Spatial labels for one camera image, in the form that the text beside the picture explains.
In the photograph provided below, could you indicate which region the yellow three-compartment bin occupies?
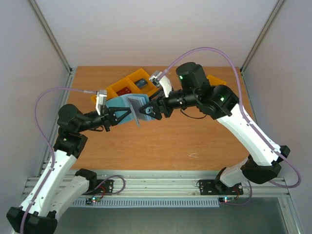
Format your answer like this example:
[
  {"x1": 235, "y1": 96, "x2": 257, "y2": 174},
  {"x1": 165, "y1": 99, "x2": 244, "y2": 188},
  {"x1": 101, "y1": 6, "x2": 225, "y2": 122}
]
[{"x1": 103, "y1": 68, "x2": 158, "y2": 101}]

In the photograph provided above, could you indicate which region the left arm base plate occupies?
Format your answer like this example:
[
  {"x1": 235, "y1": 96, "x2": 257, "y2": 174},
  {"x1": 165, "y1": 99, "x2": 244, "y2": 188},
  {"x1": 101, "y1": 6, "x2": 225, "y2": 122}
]
[{"x1": 85, "y1": 179, "x2": 114, "y2": 195}]

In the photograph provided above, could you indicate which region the small yellow bin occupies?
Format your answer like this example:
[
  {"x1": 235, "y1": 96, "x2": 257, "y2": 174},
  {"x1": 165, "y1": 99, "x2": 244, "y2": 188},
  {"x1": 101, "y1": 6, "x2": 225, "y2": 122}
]
[{"x1": 207, "y1": 75, "x2": 227, "y2": 86}]

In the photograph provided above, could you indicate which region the blue credit card in bin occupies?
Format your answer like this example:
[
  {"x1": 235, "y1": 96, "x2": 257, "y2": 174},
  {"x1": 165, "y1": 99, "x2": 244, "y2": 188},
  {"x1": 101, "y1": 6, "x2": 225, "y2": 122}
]
[{"x1": 134, "y1": 78, "x2": 148, "y2": 89}]

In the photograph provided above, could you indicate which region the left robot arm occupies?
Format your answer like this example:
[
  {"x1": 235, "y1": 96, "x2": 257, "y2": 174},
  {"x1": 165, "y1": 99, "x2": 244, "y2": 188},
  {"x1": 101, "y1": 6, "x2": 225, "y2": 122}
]
[{"x1": 6, "y1": 104, "x2": 131, "y2": 234}]

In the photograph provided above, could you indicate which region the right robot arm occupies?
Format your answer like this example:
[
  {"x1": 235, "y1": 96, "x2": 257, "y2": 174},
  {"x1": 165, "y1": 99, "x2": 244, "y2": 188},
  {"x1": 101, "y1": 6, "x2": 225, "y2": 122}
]
[{"x1": 139, "y1": 62, "x2": 290, "y2": 194}]

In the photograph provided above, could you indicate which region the aluminium corner post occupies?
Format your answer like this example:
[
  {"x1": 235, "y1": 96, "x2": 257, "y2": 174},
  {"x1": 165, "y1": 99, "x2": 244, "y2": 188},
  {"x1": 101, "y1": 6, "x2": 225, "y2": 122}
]
[
  {"x1": 240, "y1": 0, "x2": 286, "y2": 74},
  {"x1": 27, "y1": 0, "x2": 72, "y2": 74}
]

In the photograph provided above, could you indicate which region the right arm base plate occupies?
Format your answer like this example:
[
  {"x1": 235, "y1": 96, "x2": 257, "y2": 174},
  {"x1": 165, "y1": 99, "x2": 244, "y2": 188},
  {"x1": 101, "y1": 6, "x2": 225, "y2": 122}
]
[{"x1": 196, "y1": 179, "x2": 244, "y2": 195}]

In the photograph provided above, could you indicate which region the teal leather card holder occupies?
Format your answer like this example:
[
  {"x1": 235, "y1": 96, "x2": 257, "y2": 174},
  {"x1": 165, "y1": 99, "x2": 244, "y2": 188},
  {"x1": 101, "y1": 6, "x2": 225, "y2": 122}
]
[{"x1": 106, "y1": 94, "x2": 154, "y2": 126}]

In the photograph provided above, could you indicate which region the right aluminium corner post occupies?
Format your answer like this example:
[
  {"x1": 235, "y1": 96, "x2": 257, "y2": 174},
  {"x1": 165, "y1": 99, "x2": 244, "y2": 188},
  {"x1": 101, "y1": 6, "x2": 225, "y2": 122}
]
[{"x1": 240, "y1": 0, "x2": 286, "y2": 74}]

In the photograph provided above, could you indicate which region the left aluminium corner post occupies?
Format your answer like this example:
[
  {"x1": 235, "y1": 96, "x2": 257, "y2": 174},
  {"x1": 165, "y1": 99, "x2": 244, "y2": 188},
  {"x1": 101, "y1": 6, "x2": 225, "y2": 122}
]
[{"x1": 27, "y1": 0, "x2": 72, "y2": 74}]

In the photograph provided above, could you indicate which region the aluminium rail frame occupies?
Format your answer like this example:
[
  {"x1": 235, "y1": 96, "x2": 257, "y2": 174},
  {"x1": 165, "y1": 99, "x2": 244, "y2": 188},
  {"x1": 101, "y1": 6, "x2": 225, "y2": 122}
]
[{"x1": 22, "y1": 169, "x2": 291, "y2": 198}]

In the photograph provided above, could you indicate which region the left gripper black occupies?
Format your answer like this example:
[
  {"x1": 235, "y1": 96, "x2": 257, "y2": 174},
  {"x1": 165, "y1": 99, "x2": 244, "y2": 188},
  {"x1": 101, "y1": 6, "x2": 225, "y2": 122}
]
[{"x1": 77, "y1": 102, "x2": 132, "y2": 133}]

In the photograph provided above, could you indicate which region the grey credit card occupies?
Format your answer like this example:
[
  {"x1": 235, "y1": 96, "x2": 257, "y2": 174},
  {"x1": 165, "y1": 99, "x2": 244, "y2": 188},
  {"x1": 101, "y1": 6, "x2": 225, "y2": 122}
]
[{"x1": 127, "y1": 96, "x2": 145, "y2": 127}]

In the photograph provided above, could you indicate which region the grey slotted cable duct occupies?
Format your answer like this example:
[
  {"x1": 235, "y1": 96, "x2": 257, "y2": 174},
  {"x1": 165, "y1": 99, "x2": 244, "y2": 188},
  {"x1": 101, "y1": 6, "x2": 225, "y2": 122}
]
[{"x1": 71, "y1": 197, "x2": 219, "y2": 209}]

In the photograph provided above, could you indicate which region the red credit card in bin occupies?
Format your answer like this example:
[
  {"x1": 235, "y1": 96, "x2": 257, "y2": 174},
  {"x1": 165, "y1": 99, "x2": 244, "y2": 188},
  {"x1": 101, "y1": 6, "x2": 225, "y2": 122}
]
[{"x1": 116, "y1": 87, "x2": 131, "y2": 96}]

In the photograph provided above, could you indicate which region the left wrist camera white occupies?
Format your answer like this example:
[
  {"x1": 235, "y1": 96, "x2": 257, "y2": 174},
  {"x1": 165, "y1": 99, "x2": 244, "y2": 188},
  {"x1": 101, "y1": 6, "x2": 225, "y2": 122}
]
[{"x1": 96, "y1": 90, "x2": 107, "y2": 116}]

